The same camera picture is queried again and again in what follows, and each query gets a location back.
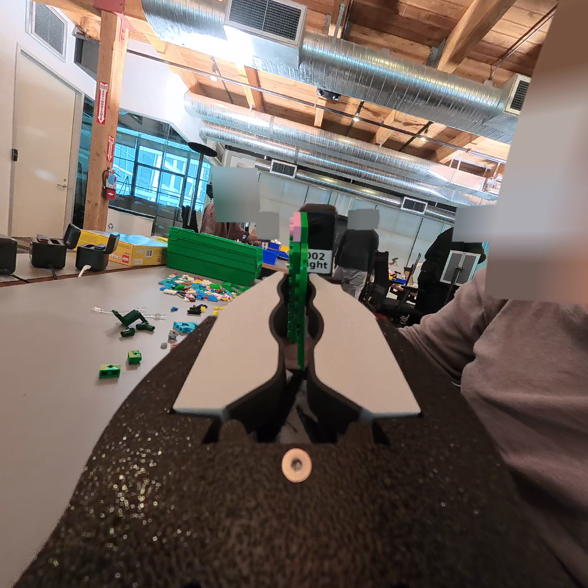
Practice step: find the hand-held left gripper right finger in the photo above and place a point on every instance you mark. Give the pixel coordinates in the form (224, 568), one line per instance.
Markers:
(363, 358)

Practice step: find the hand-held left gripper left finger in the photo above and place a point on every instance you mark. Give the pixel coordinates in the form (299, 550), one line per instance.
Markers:
(229, 358)

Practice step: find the green lego plate assembly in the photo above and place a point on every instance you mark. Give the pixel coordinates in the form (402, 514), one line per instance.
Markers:
(297, 285)

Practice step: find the turquoise lego piece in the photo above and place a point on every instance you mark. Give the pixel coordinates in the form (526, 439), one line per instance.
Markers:
(183, 327)

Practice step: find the black and yellow lego piece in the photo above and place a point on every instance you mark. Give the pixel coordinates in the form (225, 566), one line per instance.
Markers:
(197, 309)

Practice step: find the grey lego piece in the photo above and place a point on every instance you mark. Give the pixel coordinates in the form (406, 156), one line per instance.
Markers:
(172, 335)

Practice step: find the pile of assorted lego pieces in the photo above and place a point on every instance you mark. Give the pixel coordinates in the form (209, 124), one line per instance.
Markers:
(197, 289)

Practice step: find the transparent lego rod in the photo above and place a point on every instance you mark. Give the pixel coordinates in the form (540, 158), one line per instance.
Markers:
(156, 316)
(102, 310)

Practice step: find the green lego brick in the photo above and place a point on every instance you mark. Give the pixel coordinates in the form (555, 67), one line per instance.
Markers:
(134, 357)
(109, 370)

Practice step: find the dark green lego assembly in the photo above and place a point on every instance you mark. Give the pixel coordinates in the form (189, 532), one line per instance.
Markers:
(131, 317)

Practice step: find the yellow lego box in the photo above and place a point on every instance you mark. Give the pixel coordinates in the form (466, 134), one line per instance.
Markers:
(138, 252)

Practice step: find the blue storage bins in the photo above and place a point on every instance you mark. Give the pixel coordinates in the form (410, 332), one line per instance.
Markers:
(274, 255)

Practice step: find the black office chair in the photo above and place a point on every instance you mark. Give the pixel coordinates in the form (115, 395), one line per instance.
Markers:
(390, 294)

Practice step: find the small white vent grille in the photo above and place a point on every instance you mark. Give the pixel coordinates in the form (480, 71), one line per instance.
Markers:
(283, 168)
(413, 205)

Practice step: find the stack of green plastic bins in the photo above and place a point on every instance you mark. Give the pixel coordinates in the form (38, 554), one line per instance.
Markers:
(211, 257)

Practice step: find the grey monitor on stand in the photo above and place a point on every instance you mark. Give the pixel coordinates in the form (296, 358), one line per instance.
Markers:
(459, 266)

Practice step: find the black floor lamp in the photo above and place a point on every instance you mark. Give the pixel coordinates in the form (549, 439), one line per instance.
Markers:
(202, 148)

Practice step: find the white waste bin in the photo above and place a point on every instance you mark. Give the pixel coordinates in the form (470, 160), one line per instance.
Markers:
(133, 223)

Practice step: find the black charger case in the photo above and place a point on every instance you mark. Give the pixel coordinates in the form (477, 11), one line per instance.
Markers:
(92, 259)
(48, 252)
(7, 255)

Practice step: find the person's torso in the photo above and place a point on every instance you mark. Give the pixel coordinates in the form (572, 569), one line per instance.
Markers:
(528, 413)

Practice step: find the large glass window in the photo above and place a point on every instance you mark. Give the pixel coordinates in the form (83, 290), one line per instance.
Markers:
(156, 174)

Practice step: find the red fire extinguisher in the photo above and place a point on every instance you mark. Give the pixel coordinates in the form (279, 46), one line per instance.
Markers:
(109, 186)

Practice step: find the white door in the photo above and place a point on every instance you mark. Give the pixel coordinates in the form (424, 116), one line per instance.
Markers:
(46, 138)

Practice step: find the narrow silver air duct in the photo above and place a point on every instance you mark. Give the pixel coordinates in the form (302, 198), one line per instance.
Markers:
(285, 133)

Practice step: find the large silver air duct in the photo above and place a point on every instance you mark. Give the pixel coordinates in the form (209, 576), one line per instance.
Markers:
(390, 73)

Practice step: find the wide duct vent grille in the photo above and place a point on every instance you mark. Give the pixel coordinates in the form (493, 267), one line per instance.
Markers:
(266, 20)

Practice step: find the wooden post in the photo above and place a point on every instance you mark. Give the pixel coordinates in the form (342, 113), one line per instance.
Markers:
(94, 183)

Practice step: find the white duct vent grille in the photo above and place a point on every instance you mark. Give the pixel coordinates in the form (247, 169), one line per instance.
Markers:
(519, 94)

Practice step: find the red wall sign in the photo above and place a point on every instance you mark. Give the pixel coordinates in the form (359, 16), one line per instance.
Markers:
(102, 103)

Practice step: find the wall vent grille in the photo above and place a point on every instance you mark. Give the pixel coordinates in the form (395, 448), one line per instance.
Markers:
(48, 27)

